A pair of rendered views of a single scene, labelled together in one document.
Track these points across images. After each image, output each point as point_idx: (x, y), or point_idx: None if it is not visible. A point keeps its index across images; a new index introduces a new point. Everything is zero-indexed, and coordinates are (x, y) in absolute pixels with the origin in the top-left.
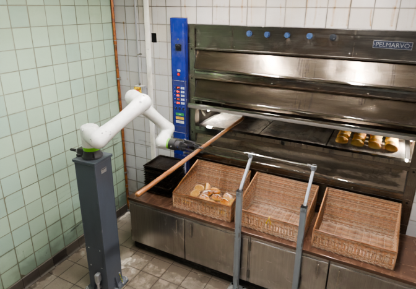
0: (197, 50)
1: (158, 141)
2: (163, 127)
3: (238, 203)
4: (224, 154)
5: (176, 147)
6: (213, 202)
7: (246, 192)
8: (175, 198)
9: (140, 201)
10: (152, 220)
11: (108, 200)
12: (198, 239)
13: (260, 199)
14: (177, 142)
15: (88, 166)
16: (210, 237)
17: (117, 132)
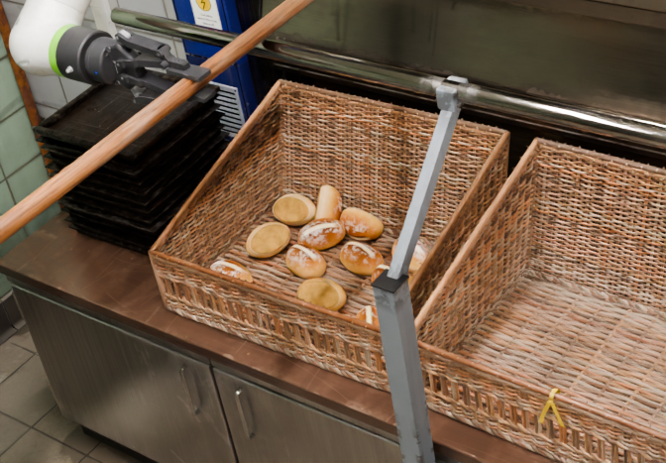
0: None
1: (18, 46)
2: None
3: (389, 337)
4: (385, 57)
5: (95, 74)
6: (310, 308)
7: (467, 251)
8: (166, 280)
9: (43, 283)
10: (104, 357)
11: None
12: (279, 448)
13: (561, 264)
14: (97, 47)
15: None
16: (321, 448)
17: None
